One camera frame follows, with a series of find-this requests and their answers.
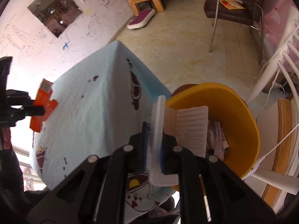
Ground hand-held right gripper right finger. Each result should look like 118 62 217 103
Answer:
159 133 276 224

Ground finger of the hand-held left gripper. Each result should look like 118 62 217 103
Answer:
7 90 36 107
9 107 45 126

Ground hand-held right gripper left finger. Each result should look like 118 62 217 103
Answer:
27 121 150 224

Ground orange cardboard box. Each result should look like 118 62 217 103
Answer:
29 79 58 132

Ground white ridged plastic tray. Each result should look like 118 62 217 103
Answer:
149 95 210 187

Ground yellow plastic bin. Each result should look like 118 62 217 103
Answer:
165 82 261 181

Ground person's left hand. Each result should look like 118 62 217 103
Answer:
2 128 11 150

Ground clear plastic wrapper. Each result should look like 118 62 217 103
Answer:
206 121 229 160

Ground light blue printed tablecloth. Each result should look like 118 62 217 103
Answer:
30 40 178 219

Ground wooden board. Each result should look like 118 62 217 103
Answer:
256 98 299 209

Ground white purple vibration plate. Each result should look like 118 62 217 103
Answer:
127 8 156 30

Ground white slatted chair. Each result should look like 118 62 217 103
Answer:
242 4 299 195

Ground brown leather armchair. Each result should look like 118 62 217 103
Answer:
204 0 266 65

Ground yellow book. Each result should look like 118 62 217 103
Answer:
219 0 245 10

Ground pink curtain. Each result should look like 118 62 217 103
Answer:
261 0 299 60

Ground wall mirror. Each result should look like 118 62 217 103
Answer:
27 0 83 38

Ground white cable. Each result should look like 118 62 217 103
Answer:
256 123 299 166

